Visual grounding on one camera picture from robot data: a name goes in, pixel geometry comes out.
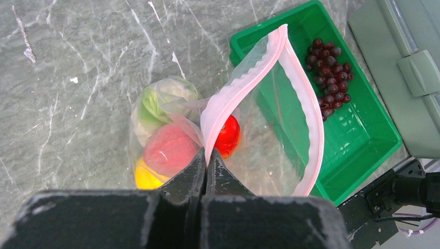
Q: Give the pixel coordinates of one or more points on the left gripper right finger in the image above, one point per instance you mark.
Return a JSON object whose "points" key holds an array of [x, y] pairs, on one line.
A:
{"points": [[222, 187]]}

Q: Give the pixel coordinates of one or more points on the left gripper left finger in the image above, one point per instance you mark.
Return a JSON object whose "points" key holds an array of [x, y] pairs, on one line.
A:
{"points": [[178, 214]]}

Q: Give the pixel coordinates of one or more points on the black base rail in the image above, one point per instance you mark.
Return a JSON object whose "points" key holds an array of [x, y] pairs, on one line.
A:
{"points": [[404, 199]]}

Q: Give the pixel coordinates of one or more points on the pink peach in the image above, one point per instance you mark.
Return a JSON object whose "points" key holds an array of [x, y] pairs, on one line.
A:
{"points": [[169, 150]]}

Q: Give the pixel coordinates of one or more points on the dark purple grapes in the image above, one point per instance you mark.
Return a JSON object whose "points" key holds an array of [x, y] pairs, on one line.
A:
{"points": [[329, 75]]}

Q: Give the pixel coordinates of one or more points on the red orange mango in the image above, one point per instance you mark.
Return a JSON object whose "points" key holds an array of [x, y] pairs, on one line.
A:
{"points": [[228, 138]]}

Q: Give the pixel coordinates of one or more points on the green plastic tray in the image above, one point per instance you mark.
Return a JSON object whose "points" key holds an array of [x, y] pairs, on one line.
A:
{"points": [[360, 136]]}

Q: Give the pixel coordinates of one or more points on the yellow lemon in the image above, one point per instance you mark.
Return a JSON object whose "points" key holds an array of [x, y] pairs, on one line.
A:
{"points": [[146, 178]]}

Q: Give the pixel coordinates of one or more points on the clear plastic storage box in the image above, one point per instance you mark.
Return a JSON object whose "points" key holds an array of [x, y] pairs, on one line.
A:
{"points": [[399, 41]]}

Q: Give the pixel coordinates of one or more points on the clear zip top bag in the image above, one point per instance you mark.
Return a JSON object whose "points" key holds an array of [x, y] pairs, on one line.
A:
{"points": [[282, 135]]}

